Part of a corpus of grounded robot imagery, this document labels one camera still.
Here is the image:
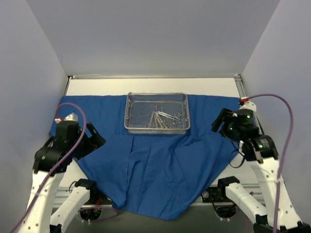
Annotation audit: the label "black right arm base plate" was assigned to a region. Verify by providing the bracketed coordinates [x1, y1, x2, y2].
[201, 187, 231, 203]

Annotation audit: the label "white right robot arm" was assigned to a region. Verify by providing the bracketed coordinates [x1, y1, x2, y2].
[211, 101, 311, 233]

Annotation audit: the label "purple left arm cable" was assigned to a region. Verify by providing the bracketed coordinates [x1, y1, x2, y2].
[9, 102, 120, 233]

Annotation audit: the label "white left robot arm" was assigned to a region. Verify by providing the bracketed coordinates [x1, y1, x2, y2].
[16, 113, 105, 233]

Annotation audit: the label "steel forceps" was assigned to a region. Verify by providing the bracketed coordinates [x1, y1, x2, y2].
[157, 111, 181, 121]

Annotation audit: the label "steel wire mesh basket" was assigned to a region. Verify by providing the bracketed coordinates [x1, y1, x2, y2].
[124, 92, 190, 134]

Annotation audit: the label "blue surgical wrap cloth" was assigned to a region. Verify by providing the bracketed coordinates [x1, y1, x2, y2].
[58, 95, 239, 220]

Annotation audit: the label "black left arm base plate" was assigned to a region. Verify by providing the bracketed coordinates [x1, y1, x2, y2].
[87, 194, 112, 206]

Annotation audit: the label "steel surgical scissors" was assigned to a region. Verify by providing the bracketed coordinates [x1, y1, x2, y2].
[166, 114, 187, 125]

